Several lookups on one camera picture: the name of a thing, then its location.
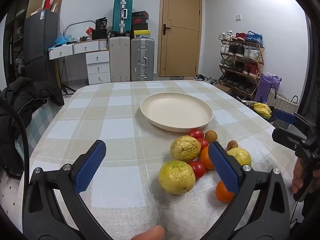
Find yellow guava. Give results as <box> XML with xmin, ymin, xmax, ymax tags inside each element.
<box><xmin>170</xmin><ymin>135</ymin><xmax>201</xmax><ymax>163</ymax></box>
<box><xmin>158</xmin><ymin>160</ymin><xmax>196</xmax><ymax>195</ymax></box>
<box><xmin>227</xmin><ymin>147</ymin><xmax>252</xmax><ymax>166</ymax></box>

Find orange tangerine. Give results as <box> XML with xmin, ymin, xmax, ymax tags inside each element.
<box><xmin>215</xmin><ymin>181</ymin><xmax>234</xmax><ymax>204</ymax></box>
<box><xmin>199</xmin><ymin>146</ymin><xmax>215</xmax><ymax>170</ymax></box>

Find brown longan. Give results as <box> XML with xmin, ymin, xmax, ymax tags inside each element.
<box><xmin>227</xmin><ymin>140</ymin><xmax>239</xmax><ymax>151</ymax></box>
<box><xmin>204</xmin><ymin>130</ymin><xmax>218</xmax><ymax>144</ymax></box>

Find red cherry tomato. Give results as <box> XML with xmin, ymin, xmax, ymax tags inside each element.
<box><xmin>197</xmin><ymin>138</ymin><xmax>209</xmax><ymax>150</ymax></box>
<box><xmin>188</xmin><ymin>129</ymin><xmax>204</xmax><ymax>139</ymax></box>
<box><xmin>188</xmin><ymin>161</ymin><xmax>206</xmax><ymax>179</ymax></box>

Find red cherry tomato top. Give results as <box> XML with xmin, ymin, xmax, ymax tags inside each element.
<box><xmin>188</xmin><ymin>129</ymin><xmax>204</xmax><ymax>139</ymax></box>

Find red cherry tomato front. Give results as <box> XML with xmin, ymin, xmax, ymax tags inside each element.
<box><xmin>188</xmin><ymin>161</ymin><xmax>206</xmax><ymax>179</ymax></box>

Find yellow guava front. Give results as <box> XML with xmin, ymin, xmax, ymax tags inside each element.
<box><xmin>158</xmin><ymin>160</ymin><xmax>196</xmax><ymax>195</ymax></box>

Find right hand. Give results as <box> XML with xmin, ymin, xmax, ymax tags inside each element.
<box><xmin>291</xmin><ymin>158</ymin><xmax>304</xmax><ymax>194</ymax></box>

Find left hand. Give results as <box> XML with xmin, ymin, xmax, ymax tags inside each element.
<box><xmin>132</xmin><ymin>225</ymin><xmax>165</xmax><ymax>240</ymax></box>

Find woven basket bag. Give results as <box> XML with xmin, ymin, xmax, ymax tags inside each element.
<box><xmin>267</xmin><ymin>83</ymin><xmax>299</xmax><ymax>129</ymax></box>

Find purple bag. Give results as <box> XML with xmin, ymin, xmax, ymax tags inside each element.
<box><xmin>254</xmin><ymin>72</ymin><xmax>282</xmax><ymax>102</ymax></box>

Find cardboard box on floor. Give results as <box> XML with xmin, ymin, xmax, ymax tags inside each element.
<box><xmin>214</xmin><ymin>83</ymin><xmax>232</xmax><ymax>94</ymax></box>

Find wooden shoe rack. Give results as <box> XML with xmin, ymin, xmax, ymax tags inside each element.
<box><xmin>218</xmin><ymin>30</ymin><xmax>265</xmax><ymax>100</ymax></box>

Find cream round plate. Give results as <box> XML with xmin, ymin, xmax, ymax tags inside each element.
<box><xmin>140</xmin><ymin>92</ymin><xmax>214</xmax><ymax>132</ymax></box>

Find black jacket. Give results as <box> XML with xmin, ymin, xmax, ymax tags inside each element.
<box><xmin>1</xmin><ymin>77</ymin><xmax>64</xmax><ymax>179</ymax></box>

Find wooden door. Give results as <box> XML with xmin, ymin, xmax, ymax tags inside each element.
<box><xmin>157</xmin><ymin>0</ymin><xmax>202</xmax><ymax>77</ymax></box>

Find grey suitcase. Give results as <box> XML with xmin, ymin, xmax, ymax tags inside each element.
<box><xmin>130</xmin><ymin>38</ymin><xmax>155</xmax><ymax>81</ymax></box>

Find stacked shoe boxes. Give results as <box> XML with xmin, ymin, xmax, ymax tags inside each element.
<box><xmin>131</xmin><ymin>11</ymin><xmax>151</xmax><ymax>38</ymax></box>

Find beige suitcase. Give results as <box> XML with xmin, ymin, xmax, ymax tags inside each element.
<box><xmin>109</xmin><ymin>36</ymin><xmax>131</xmax><ymax>82</ymax></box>

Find white drawer desk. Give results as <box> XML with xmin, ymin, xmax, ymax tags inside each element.
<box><xmin>48</xmin><ymin>39</ymin><xmax>111</xmax><ymax>85</ymax></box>

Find teal suitcase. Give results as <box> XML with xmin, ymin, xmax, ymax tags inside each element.
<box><xmin>112</xmin><ymin>0</ymin><xmax>133</xmax><ymax>36</ymax></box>

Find dark grey refrigerator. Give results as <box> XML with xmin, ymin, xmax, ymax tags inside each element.
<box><xmin>23</xmin><ymin>10</ymin><xmax>59</xmax><ymax>84</ymax></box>

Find black cable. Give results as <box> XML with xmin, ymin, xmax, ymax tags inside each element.
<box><xmin>0</xmin><ymin>97</ymin><xmax>30</xmax><ymax>181</ymax></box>

